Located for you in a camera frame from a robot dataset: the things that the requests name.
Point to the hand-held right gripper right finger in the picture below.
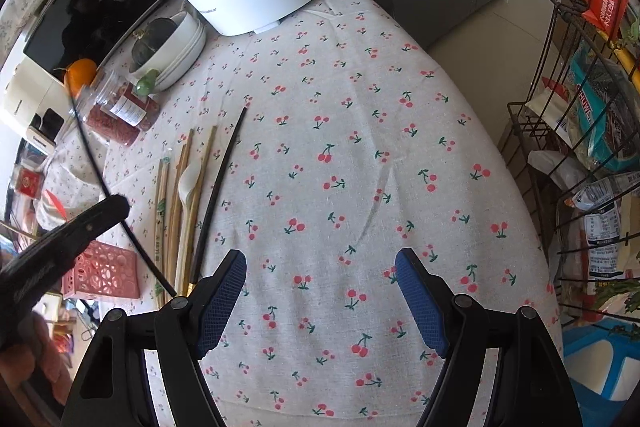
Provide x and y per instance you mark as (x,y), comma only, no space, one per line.
(420,307)

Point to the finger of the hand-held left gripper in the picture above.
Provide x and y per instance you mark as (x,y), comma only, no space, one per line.
(82,229)

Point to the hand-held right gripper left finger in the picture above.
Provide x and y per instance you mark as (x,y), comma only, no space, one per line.
(222,302)

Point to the pink perforated utensil holder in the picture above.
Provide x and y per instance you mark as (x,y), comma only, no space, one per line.
(105,272)

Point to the bundle of bamboo chopsticks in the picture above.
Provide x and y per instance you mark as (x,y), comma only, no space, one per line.
(161,217)

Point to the black chopstick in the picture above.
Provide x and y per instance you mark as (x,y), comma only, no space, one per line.
(217,187)

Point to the white ceramic spoon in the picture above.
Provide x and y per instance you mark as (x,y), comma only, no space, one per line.
(189,182)

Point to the person's left hand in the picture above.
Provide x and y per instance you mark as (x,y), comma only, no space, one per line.
(42,357)

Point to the small red box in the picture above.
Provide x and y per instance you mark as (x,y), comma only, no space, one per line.
(27,180)

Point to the tall goji berry jar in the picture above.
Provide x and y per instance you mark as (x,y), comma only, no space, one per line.
(111,128)

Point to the labelled jar with silver lid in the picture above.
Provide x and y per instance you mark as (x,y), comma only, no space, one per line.
(134,107)

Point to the white air fryer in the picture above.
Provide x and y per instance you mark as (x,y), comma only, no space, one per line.
(25,97)

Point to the orange fruit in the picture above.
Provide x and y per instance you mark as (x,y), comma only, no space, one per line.
(80,74)

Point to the small green fruit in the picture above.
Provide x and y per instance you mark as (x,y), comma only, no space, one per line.
(145,83)

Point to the blue plastic stool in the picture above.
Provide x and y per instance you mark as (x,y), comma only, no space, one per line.
(600,357)

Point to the clear packet with white label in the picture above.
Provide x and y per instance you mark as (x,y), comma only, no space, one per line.
(600,227)

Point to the cherry print tablecloth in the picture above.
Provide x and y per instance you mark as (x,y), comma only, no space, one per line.
(350,107)

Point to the stack of white bowls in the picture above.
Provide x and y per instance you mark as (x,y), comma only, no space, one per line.
(185,42)

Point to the blue green snack packet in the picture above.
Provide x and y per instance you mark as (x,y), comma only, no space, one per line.
(600,107)

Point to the green leafy vegetables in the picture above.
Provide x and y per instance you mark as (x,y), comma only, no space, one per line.
(632,33)

